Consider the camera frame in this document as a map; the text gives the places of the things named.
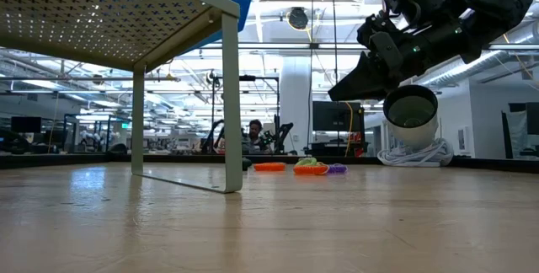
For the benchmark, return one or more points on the dark standing panel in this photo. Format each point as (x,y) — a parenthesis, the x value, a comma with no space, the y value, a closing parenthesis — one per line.
(534,117)

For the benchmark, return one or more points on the orange coil wristband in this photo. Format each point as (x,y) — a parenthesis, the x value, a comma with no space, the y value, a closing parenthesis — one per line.
(311,170)
(269,167)

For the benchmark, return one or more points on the black computer monitor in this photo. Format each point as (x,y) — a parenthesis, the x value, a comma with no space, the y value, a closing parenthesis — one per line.
(337,117)

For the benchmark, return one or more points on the white building column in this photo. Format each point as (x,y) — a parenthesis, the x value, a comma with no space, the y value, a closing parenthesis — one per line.
(295,96)

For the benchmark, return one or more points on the black background robot arm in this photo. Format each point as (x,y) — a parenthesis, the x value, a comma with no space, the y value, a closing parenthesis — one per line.
(209,138)
(283,132)

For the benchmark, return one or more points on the small dark background monitor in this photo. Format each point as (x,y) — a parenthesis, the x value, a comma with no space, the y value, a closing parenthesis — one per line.
(25,125)

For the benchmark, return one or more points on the purple coil wristband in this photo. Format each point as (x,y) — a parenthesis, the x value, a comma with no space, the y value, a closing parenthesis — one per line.
(338,169)

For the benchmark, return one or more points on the black background rig frame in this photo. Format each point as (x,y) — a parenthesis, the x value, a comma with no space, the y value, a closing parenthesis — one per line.
(246,78)

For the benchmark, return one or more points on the person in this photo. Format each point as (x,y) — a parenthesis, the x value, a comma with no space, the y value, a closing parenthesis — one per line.
(254,129)

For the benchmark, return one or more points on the silver ceiling duct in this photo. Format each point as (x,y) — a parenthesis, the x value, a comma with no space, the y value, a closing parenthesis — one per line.
(455,73)

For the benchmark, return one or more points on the green coil wristband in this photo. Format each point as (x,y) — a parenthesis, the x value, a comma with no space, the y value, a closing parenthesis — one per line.
(306,161)

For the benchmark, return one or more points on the pale green perforated shelf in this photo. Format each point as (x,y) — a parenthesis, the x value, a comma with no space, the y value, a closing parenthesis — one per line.
(105,12)

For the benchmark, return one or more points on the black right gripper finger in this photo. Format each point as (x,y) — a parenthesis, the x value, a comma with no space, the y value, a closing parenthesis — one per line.
(362,79)
(362,96)

